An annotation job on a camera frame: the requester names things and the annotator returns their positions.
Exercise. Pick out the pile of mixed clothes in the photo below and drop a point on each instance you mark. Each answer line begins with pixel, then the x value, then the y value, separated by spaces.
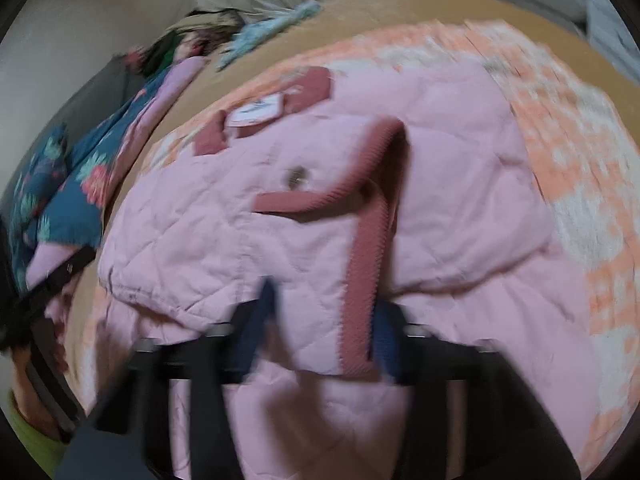
pixel 200 30

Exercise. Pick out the blue floral quilt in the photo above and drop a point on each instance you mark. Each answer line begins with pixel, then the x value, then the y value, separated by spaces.
pixel 75 210

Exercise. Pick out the grey headboard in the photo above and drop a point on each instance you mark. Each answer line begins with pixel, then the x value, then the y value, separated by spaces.
pixel 95 95

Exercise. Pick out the light blue garment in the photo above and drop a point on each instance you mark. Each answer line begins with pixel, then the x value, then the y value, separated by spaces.
pixel 260 30

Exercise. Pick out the bed with tan cover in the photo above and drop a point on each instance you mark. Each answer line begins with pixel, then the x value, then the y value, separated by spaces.
pixel 400 5

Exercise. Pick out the person's left forearm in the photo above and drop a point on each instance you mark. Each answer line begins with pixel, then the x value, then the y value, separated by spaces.
pixel 30 440

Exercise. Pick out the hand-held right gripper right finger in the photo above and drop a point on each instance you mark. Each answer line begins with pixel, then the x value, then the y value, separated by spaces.
pixel 387 345

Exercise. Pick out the orange bear print blanket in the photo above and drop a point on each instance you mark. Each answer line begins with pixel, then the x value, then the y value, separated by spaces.
pixel 575 150

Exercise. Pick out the pink quilted jacket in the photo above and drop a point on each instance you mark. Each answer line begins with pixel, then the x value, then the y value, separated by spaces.
pixel 450 185

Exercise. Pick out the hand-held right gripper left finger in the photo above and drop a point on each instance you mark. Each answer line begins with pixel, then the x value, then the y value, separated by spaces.
pixel 257 330

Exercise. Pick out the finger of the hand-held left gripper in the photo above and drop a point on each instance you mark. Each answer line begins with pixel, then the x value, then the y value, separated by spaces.
pixel 60 272

